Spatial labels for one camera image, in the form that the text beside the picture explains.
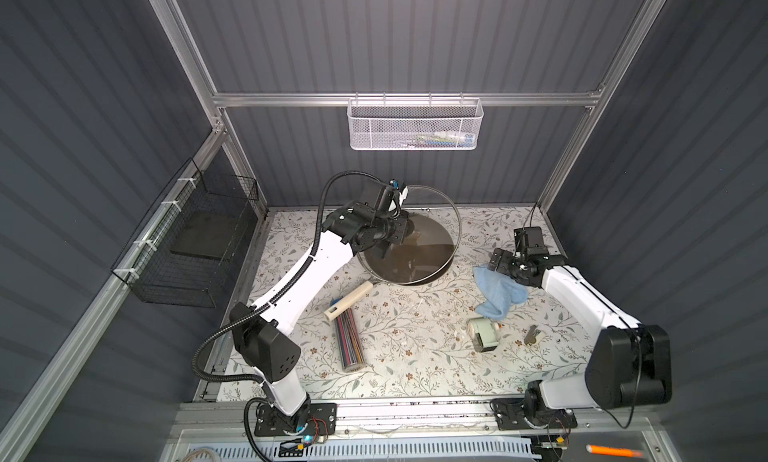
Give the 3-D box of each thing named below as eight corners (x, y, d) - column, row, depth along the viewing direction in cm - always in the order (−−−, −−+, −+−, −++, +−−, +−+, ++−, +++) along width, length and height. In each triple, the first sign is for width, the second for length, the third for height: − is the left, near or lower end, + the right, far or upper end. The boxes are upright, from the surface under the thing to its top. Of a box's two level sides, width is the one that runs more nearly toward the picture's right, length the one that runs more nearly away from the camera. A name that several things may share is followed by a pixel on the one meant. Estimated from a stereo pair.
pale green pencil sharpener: (471, 353, 86) (475, 346, 82) (466, 324, 92) (470, 316, 87) (499, 353, 86) (505, 346, 82) (493, 324, 92) (498, 316, 87)
